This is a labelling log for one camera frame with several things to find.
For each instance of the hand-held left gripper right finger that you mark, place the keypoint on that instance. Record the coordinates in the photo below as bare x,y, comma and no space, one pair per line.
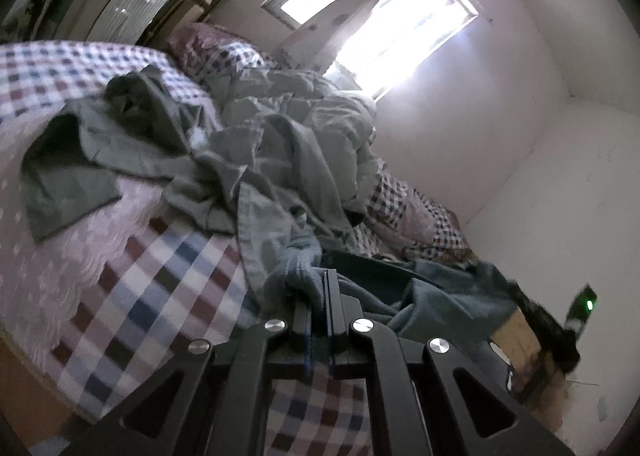
341,331

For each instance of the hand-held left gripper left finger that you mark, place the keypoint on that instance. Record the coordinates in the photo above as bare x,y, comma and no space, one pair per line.
305,326

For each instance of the dark blue garment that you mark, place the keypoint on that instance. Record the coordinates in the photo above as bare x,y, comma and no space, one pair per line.
440,291

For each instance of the checkered pink pillow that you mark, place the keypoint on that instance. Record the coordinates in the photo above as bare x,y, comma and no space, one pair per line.
415,221
220,48

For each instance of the grey-green pants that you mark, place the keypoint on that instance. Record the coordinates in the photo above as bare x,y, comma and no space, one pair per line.
280,176

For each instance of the checkered bed sheet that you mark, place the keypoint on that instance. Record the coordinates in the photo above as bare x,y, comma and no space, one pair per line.
150,286

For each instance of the pale grey duvet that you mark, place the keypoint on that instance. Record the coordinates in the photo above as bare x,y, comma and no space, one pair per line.
320,106

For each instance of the dark green shirt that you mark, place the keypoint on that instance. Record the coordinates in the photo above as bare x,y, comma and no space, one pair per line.
75,156

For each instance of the window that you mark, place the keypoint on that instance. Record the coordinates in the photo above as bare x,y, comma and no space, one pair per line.
400,26

